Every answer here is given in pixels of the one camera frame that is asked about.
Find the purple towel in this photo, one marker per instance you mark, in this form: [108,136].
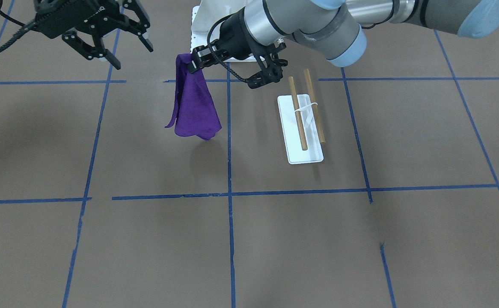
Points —
[194,112]

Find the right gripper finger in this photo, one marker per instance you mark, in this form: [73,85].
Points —
[89,52]
[137,27]

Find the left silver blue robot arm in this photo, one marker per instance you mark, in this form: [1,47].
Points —
[334,28]

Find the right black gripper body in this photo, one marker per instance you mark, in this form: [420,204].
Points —
[96,39]

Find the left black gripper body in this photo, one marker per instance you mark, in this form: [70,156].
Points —
[234,39]

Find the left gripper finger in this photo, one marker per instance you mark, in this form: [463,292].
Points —
[270,73]
[201,57]

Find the white wooden towel rack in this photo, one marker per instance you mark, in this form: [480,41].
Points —
[302,128]

